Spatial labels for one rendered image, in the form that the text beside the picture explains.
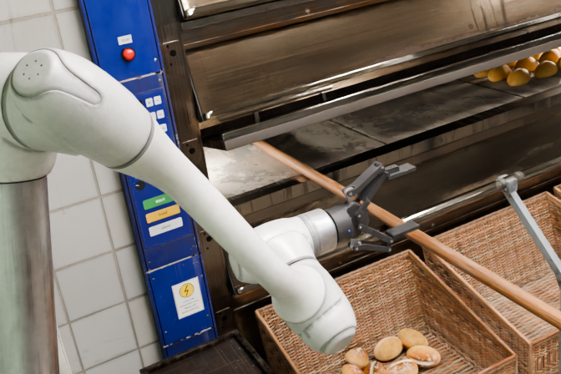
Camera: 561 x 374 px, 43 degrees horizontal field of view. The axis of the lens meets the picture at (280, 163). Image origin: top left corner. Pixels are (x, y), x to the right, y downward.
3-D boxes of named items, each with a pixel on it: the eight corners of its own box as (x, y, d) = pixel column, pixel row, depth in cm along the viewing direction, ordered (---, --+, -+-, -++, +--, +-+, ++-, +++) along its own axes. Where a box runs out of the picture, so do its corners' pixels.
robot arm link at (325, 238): (295, 249, 146) (320, 240, 149) (317, 266, 139) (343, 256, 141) (289, 209, 143) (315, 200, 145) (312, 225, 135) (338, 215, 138)
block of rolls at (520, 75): (411, 62, 305) (410, 49, 303) (495, 37, 324) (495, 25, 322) (517, 88, 254) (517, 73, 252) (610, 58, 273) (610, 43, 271)
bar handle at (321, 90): (224, 138, 176) (221, 138, 178) (336, 104, 189) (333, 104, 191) (218, 116, 175) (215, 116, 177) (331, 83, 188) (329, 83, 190)
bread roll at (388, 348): (408, 351, 218) (400, 353, 223) (398, 331, 219) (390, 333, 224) (382, 365, 214) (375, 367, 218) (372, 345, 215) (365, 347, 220)
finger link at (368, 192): (349, 214, 147) (345, 210, 146) (380, 169, 148) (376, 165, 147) (360, 220, 144) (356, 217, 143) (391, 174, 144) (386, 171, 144)
